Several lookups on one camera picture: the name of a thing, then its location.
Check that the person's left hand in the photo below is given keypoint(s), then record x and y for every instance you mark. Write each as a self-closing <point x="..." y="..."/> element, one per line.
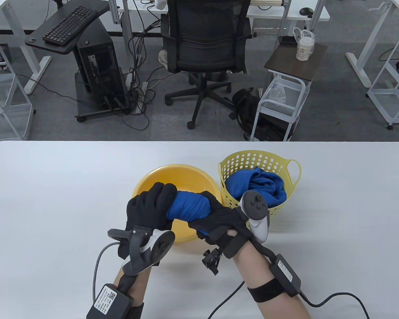
<point x="146" y="212"/>

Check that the person's right hand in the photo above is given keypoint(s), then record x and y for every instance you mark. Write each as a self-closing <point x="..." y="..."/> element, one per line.
<point x="222" y="222"/>

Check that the blue t-shirt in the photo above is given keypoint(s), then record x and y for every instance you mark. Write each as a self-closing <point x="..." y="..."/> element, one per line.
<point x="262" y="186"/>

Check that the person's left forearm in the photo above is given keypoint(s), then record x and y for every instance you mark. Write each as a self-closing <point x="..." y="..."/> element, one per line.
<point x="136" y="285"/>

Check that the person's right forearm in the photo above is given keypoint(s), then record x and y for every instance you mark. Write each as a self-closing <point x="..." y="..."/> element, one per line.
<point x="259" y="265"/>

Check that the dark grey right controller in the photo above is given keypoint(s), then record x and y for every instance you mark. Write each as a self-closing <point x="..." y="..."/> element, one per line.
<point x="256" y="212"/>

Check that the grey white left controller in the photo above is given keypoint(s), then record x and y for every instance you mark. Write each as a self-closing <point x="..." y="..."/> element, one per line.
<point x="149" y="247"/>

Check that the yellow round basin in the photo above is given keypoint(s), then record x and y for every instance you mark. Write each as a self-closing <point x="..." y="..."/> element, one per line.
<point x="193" y="179"/>

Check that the yellow perforated basket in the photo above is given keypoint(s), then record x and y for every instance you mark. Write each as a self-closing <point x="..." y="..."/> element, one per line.
<point x="232" y="162"/>

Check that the slim black wrist box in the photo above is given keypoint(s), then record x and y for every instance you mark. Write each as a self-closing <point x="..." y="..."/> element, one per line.
<point x="286" y="272"/>

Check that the black box with white label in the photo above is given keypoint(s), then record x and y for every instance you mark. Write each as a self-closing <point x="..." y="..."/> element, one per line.
<point x="109" y="302"/>

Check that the white power strip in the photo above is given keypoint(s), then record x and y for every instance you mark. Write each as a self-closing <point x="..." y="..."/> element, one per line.
<point x="141" y="103"/>

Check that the black backpack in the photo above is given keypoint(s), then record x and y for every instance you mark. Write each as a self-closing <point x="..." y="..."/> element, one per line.
<point x="244" y="106"/>

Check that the white trolley cart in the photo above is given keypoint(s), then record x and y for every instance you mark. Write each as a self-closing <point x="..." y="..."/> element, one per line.
<point x="279" y="108"/>

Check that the white round device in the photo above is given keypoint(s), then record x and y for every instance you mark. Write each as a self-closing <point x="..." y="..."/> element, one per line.
<point x="163" y="58"/>

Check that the black computer tower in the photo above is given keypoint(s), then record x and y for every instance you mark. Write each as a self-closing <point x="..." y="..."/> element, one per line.
<point x="99" y="63"/>

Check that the brown side table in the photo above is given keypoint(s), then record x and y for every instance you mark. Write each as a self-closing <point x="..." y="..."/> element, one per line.
<point x="286" y="63"/>

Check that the black mesh office chair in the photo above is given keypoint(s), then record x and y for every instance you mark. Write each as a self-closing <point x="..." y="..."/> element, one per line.
<point x="202" y="36"/>

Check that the black computer cart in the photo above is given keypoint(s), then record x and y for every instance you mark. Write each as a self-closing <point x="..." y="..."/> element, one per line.
<point x="53" y="48"/>

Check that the white cup in plastic bag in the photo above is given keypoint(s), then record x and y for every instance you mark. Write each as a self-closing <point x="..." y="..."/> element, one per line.
<point x="304" y="50"/>

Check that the black keyboard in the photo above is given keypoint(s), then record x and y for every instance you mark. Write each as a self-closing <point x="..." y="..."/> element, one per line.
<point x="69" y="25"/>

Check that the beige rolled item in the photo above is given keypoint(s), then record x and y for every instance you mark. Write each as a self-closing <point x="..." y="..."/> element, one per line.
<point x="269" y="2"/>

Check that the black computer mouse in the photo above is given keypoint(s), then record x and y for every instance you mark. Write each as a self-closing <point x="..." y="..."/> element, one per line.
<point x="306" y="11"/>

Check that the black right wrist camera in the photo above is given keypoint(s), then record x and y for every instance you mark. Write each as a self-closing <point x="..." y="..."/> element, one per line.
<point x="212" y="259"/>

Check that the white desk with aluminium frame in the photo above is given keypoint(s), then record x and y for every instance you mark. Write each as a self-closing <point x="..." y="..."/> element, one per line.
<point x="272" y="11"/>

